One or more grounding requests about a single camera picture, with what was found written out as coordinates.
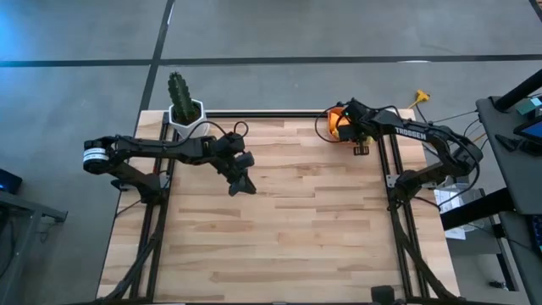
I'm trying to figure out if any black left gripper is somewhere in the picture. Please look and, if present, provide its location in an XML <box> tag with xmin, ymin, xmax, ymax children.
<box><xmin>206</xmin><ymin>131</ymin><xmax>258</xmax><ymax>197</ymax></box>

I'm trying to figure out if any orange microfiber towel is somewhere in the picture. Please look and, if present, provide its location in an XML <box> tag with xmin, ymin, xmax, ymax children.
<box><xmin>328</xmin><ymin>108</ymin><xmax>351</xmax><ymax>140</ymax></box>

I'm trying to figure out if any orange plastic basket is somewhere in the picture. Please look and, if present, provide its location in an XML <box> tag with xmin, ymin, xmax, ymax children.
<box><xmin>327</xmin><ymin>105</ymin><xmax>384</xmax><ymax>147</ymax></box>

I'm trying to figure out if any green cactus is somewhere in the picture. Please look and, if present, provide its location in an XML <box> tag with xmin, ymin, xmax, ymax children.
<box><xmin>167</xmin><ymin>70</ymin><xmax>196</xmax><ymax>125</ymax></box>

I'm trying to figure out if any clear plastic box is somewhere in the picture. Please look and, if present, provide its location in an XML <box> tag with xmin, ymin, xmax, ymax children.
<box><xmin>434</xmin><ymin>184</ymin><xmax>482</xmax><ymax>241</ymax></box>

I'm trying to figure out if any black desk item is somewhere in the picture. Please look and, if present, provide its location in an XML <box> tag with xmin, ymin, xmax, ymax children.
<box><xmin>494</xmin><ymin>133</ymin><xmax>542</xmax><ymax>157</ymax></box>

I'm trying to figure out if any tablet with blue screen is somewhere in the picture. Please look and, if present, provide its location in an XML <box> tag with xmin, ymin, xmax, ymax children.
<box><xmin>513</xmin><ymin>117</ymin><xmax>542</xmax><ymax>144</ymax></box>

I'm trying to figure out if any black boxy device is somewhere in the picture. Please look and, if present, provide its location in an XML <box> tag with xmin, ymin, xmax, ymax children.
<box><xmin>370</xmin><ymin>285</ymin><xmax>397</xmax><ymax>305</ymax></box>

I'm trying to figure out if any teal box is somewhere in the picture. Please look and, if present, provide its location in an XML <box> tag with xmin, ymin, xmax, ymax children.
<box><xmin>517</xmin><ymin>95</ymin><xmax>542</xmax><ymax>116</ymax></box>

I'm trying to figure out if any black side desk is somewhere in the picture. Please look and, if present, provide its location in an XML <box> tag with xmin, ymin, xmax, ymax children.
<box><xmin>440</xmin><ymin>69</ymin><xmax>542</xmax><ymax>305</ymax></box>

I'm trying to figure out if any grey workbench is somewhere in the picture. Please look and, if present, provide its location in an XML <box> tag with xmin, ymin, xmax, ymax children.
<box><xmin>0</xmin><ymin>190</ymin><xmax>69</xmax><ymax>305</ymax></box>

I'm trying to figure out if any blue-lit black device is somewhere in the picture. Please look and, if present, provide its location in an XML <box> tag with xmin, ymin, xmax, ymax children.
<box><xmin>0</xmin><ymin>168</ymin><xmax>24</xmax><ymax>196</ymax></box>

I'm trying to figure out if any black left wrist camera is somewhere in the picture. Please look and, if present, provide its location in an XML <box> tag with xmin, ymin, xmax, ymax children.
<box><xmin>235</xmin><ymin>151</ymin><xmax>257</xmax><ymax>170</ymax></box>

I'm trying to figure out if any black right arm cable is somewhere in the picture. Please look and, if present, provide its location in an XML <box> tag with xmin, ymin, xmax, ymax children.
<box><xmin>313</xmin><ymin>101</ymin><xmax>483</xmax><ymax>208</ymax></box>

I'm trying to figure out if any yellow cable connector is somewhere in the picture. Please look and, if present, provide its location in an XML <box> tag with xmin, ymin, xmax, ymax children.
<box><xmin>407</xmin><ymin>89</ymin><xmax>432</xmax><ymax>109</ymax></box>

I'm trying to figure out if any black aluminium table frame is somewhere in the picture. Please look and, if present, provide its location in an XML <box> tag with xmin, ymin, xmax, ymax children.
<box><xmin>97</xmin><ymin>108</ymin><xmax>462</xmax><ymax>305</ymax></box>

